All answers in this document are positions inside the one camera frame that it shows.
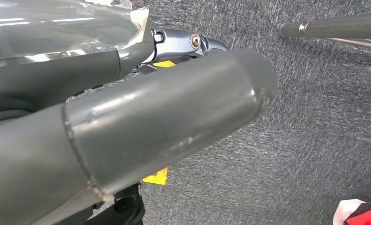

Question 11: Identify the red and white object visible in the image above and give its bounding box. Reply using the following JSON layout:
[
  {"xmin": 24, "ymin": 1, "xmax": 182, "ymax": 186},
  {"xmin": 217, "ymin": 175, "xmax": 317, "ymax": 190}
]
[{"xmin": 333, "ymin": 198, "xmax": 371, "ymax": 225}]

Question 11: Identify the yellow floor tape square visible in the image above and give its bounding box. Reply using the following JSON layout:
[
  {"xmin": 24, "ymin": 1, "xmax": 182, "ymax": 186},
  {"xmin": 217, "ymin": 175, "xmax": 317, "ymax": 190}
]
[{"xmin": 142, "ymin": 60, "xmax": 177, "ymax": 186}]

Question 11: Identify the steel workbench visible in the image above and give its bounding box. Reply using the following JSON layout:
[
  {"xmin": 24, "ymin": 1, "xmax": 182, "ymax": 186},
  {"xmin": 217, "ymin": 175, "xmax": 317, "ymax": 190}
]
[{"xmin": 278, "ymin": 14, "xmax": 371, "ymax": 50}]

